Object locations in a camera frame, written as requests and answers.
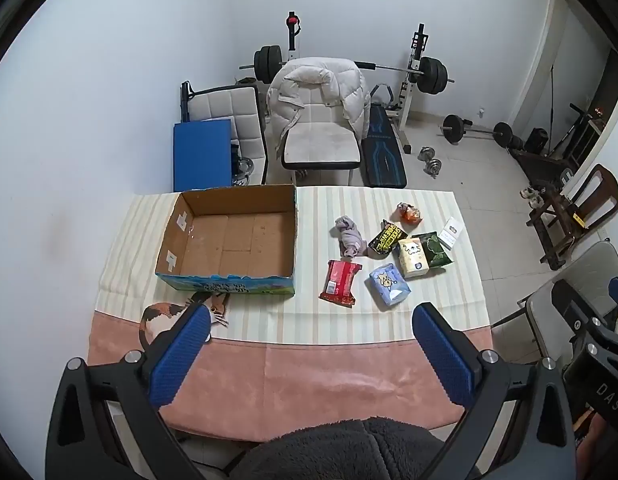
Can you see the blue folded mat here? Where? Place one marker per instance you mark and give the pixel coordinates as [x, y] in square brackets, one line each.
[201, 155]

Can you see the orange snack packet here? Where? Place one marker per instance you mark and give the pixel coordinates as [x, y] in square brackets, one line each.
[409, 213]

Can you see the purple sock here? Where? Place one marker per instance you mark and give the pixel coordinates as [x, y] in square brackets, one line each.
[350, 237]

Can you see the green snack packet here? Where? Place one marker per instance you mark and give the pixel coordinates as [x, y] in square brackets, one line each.
[438, 250]

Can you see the black blue weight bench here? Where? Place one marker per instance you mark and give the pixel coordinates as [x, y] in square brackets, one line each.
[384, 152]

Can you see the black yellow snack packet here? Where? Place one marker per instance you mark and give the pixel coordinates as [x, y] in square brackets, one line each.
[386, 239]

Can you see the blue tissue pack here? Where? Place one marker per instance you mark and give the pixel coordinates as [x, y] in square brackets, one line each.
[389, 285]

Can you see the small white carton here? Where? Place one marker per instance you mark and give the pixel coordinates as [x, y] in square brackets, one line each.
[449, 233]

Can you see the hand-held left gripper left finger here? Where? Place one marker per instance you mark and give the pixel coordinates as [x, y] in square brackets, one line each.
[181, 355]

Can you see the white quilted chair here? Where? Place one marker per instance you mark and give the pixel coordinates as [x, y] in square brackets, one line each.
[229, 105]

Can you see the cardboard box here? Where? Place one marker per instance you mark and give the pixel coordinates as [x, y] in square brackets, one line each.
[229, 240]

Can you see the black barbell with small plates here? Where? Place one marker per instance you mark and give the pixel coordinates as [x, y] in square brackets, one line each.
[454, 127]

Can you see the chrome chair base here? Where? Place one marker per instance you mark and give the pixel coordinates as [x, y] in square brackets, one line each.
[243, 170]

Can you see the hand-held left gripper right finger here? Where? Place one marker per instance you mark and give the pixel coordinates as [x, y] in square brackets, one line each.
[444, 355]

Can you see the cream tissue pack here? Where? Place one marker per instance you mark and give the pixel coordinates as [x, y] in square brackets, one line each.
[414, 258]

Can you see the grey plastic chair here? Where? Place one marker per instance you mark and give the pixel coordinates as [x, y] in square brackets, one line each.
[549, 310]

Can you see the red tissue pack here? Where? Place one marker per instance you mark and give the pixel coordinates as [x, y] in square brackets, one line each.
[340, 282]

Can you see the white puffer jacket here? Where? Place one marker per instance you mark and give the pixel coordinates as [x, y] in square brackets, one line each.
[314, 90]

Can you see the dark wooden chair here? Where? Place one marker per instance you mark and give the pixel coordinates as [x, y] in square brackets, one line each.
[596, 195]

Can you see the black speaker box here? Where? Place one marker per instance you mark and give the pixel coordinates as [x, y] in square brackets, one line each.
[536, 141]

